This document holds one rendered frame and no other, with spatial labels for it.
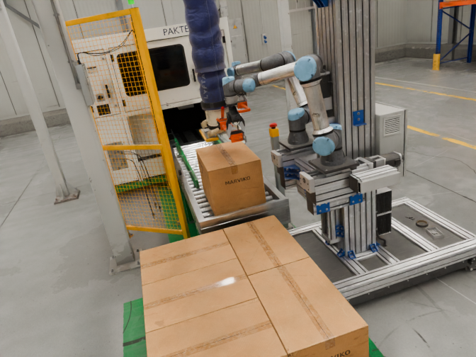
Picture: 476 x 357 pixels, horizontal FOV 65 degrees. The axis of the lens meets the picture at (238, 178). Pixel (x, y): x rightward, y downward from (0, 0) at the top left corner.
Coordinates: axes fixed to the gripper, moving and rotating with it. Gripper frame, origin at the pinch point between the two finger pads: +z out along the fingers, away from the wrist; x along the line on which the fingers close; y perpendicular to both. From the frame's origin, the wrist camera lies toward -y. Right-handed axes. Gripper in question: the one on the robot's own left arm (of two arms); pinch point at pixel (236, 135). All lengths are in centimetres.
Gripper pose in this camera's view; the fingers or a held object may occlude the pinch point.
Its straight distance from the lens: 233.3
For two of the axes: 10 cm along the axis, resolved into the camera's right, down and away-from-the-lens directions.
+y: -2.3, -3.5, 9.1
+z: 1.4, 9.1, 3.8
